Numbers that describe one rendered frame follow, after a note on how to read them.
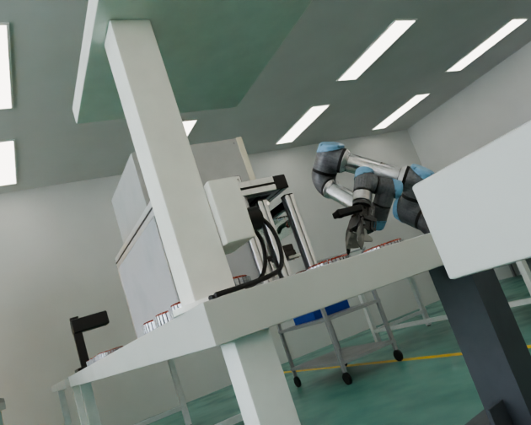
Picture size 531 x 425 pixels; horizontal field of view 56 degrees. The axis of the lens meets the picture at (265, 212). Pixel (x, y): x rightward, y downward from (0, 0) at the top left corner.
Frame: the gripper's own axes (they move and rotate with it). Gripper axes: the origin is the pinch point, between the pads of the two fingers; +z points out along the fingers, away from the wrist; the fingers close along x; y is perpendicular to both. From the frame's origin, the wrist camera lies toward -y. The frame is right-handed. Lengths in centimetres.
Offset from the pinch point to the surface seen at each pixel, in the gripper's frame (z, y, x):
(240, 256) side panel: 23, -50, -21
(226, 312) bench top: 57, -76, -98
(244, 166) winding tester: -13, -50, -8
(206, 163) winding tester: -10, -63, -8
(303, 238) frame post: 10.7, -30.4, -19.7
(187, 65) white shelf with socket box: 12, -85, -78
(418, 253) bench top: 42, -50, -98
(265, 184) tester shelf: -2, -47, -22
